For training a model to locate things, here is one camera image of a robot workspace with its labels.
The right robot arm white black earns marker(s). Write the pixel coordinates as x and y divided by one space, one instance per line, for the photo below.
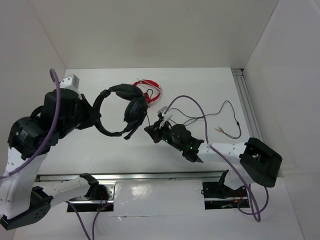
249 162

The red headphones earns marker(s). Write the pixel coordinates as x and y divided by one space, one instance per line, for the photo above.
151 90

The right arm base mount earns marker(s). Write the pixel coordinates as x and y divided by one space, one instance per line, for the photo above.
218 196

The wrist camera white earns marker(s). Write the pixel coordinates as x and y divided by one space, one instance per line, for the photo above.
164 115
70 81

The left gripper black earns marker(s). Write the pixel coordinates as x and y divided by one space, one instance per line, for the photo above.
92 114

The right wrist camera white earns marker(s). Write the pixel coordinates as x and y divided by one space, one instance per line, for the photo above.
164 115

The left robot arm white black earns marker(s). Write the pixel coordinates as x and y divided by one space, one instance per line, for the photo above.
30 140

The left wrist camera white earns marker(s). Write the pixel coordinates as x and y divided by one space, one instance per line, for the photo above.
70 81

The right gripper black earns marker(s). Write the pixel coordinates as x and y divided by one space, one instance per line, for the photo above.
154 131

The aluminium rail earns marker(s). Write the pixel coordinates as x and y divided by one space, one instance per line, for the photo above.
135 176
246 103

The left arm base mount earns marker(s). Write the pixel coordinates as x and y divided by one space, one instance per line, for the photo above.
100 196

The aluminium rail front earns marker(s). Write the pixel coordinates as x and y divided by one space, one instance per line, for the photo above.
135 176

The aluminium rail right side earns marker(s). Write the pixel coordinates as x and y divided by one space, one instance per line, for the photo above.
246 103

